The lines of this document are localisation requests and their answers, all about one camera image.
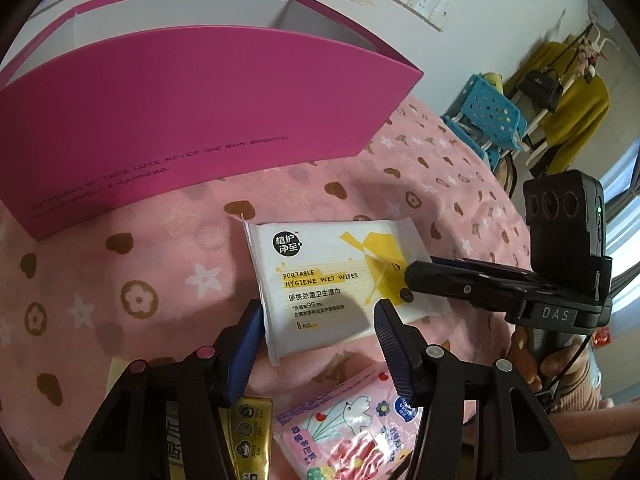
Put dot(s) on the pink floral tissue packet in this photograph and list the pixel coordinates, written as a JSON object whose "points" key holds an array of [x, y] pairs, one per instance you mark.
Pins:
{"points": [[345, 425]]}

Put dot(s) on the dark round stool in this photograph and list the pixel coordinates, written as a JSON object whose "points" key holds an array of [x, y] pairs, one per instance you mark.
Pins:
{"points": [[505, 172]]}

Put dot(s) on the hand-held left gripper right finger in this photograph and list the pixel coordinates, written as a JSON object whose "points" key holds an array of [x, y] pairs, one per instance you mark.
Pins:
{"points": [[395, 357]]}

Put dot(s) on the yellow hanging garment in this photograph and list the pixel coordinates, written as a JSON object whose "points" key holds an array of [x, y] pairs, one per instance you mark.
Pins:
{"points": [[575, 110]]}

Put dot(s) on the black handbag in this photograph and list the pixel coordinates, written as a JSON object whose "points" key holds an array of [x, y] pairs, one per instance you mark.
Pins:
{"points": [[540, 87]]}

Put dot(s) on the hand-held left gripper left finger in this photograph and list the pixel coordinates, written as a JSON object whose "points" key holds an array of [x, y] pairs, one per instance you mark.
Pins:
{"points": [[244, 350]]}

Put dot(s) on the white clothes rack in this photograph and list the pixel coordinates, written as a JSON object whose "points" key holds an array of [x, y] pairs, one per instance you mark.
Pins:
{"points": [[607, 42]]}

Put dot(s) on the pink printed blanket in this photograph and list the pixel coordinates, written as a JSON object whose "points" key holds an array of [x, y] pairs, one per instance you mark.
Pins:
{"points": [[450, 185]]}

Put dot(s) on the pink cardboard box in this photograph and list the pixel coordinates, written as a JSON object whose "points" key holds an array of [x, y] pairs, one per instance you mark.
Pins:
{"points": [[150, 110]]}

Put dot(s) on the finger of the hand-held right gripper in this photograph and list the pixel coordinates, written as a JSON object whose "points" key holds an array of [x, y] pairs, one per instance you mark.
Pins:
{"points": [[480, 264], [460, 285]]}

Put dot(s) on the white wet wipes packet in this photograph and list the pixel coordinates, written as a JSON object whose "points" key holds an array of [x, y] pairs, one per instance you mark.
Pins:
{"points": [[320, 265]]}

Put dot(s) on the yellow tissue packet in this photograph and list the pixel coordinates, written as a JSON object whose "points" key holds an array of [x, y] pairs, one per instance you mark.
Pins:
{"points": [[247, 435]]}

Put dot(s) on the person's right hand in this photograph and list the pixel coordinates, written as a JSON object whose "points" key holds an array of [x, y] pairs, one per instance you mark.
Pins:
{"points": [[557, 365]]}

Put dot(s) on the small hanging plush toy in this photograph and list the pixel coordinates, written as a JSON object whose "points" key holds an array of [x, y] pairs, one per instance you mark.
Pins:
{"points": [[586, 60]]}

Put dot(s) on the blue plastic stool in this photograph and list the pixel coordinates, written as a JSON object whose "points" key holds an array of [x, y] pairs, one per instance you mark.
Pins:
{"points": [[487, 110]]}

